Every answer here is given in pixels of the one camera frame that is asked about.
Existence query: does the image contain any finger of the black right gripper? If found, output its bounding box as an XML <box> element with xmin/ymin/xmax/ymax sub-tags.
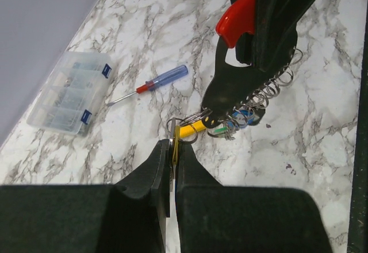
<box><xmin>252</xmin><ymin>0</ymin><xmax>315</xmax><ymax>72</ymax></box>
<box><xmin>225</xmin><ymin>0</ymin><xmax>256</xmax><ymax>64</ymax></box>

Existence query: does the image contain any blue handled screwdriver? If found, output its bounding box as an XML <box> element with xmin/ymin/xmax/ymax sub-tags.
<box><xmin>107</xmin><ymin>65</ymin><xmax>189</xmax><ymax>107</ymax></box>

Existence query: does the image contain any yellow key tag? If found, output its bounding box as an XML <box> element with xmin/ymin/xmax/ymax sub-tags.
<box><xmin>172</xmin><ymin>126</ymin><xmax>180</xmax><ymax>165</ymax></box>

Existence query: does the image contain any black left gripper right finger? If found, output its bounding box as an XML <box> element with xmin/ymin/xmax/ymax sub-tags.
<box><xmin>175</xmin><ymin>145</ymin><xmax>332</xmax><ymax>252</ymax></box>

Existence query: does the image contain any green key tag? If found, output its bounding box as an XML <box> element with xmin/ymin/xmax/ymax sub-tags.
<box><xmin>214</xmin><ymin>126</ymin><xmax>229</xmax><ymax>135</ymax></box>

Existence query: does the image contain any blue key tag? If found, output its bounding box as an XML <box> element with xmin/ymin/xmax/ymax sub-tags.
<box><xmin>232</xmin><ymin>108</ymin><xmax>255</xmax><ymax>129</ymax></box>

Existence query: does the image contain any silver key with yellow tag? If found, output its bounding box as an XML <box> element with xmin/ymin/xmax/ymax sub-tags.
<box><xmin>168</xmin><ymin>118</ymin><xmax>176</xmax><ymax>192</ymax></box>

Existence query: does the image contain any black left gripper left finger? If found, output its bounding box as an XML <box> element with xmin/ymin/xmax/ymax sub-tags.
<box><xmin>1</xmin><ymin>139</ymin><xmax>170</xmax><ymax>252</ymax></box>

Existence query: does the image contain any clear plastic screw box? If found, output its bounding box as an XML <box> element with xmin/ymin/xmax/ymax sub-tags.
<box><xmin>26</xmin><ymin>51</ymin><xmax>115</xmax><ymax>136</ymax></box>

